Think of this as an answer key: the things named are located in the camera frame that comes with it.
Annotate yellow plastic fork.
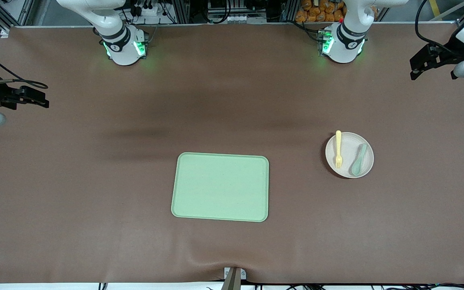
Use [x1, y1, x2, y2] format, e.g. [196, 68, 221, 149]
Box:
[335, 130, 343, 169]

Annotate beige round plate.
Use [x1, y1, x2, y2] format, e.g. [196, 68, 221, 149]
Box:
[325, 132, 375, 179]

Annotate green plastic spoon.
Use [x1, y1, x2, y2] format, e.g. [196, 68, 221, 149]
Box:
[351, 143, 368, 176]

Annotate brown table mat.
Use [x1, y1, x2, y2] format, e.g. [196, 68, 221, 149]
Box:
[0, 22, 464, 285]

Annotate orange snack packets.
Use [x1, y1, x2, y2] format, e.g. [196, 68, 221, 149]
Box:
[295, 0, 377, 23]

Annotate white power strip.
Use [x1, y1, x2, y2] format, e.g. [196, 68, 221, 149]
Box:
[133, 2, 161, 17]

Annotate white connector strip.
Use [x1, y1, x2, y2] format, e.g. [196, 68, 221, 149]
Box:
[208, 14, 253, 24]

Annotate light green rectangular tray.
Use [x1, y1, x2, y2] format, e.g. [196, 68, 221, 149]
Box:
[171, 152, 270, 223]

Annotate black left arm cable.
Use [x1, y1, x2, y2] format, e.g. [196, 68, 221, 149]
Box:
[415, 0, 464, 51]

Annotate aluminium frame profile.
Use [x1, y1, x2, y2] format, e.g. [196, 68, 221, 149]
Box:
[281, 0, 299, 23]
[172, 0, 191, 23]

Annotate metal bracket mount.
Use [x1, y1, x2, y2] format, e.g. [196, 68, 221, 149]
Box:
[221, 267, 247, 290]

